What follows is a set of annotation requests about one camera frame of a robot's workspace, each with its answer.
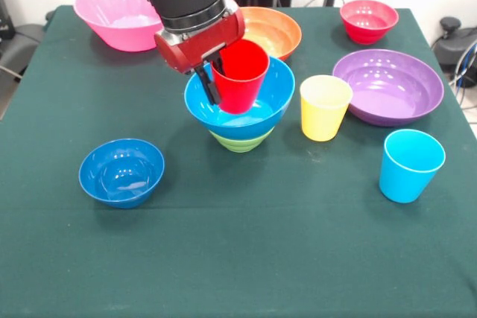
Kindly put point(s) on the dark green tablecloth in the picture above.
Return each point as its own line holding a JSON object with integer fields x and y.
{"x": 238, "y": 258}

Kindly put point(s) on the red cup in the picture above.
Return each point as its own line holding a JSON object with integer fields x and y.
{"x": 240, "y": 87}

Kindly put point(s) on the small crimson bowl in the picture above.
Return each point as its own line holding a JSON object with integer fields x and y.
{"x": 369, "y": 24}

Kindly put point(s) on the green bowl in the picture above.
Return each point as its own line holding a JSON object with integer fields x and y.
{"x": 242, "y": 143}

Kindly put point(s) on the orange bowl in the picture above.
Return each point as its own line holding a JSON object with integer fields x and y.
{"x": 279, "y": 31}

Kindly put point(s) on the large light blue bowl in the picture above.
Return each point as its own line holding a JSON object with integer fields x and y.
{"x": 277, "y": 87}

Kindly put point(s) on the large pink bowl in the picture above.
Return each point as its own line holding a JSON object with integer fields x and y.
{"x": 112, "y": 24}

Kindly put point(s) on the light blue cup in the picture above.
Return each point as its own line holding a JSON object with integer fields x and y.
{"x": 406, "y": 180}

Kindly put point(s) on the purple bowl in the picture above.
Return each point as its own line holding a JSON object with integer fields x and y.
{"x": 387, "y": 87}

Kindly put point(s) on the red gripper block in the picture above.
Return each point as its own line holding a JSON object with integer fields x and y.
{"x": 201, "y": 46}

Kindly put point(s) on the small dark blue bowl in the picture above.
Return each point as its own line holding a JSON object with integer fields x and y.
{"x": 121, "y": 176}

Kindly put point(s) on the yellow cup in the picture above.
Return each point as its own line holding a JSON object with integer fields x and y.
{"x": 322, "y": 117}

